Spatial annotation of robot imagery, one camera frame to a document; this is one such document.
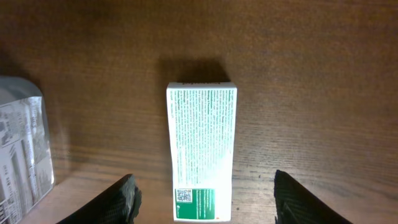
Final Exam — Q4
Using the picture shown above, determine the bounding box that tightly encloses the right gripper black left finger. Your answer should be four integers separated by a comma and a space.
59, 174, 142, 224

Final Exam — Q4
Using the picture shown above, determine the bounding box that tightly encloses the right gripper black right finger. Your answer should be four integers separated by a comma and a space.
274, 170, 351, 224

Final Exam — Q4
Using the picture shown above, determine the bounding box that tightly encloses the white green medicine box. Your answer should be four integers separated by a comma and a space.
166, 82, 238, 223

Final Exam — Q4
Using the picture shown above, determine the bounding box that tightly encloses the clear plastic container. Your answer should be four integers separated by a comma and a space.
1, 76, 55, 223

